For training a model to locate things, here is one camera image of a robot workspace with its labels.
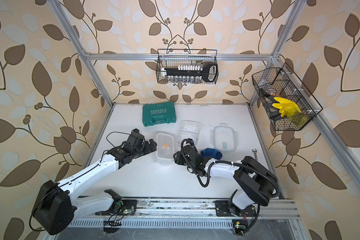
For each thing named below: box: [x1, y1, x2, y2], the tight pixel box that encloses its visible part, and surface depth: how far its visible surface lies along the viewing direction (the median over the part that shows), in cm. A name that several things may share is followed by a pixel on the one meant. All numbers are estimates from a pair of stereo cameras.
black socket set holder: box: [161, 62, 219, 83], surface depth 86 cm
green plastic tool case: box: [142, 101, 176, 127], surface depth 111 cm
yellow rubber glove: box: [272, 97, 302, 118], surface depth 68 cm
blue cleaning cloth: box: [200, 147, 223, 160], surface depth 94 cm
